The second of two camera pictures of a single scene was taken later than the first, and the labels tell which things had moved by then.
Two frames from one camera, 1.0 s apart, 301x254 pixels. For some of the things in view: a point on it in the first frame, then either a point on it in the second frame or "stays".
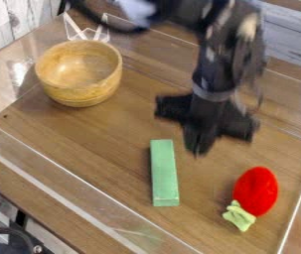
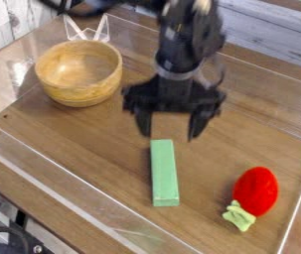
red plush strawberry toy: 254,194 stays
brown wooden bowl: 78,72 stays
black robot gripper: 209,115 -> 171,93
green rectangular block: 163,174 stays
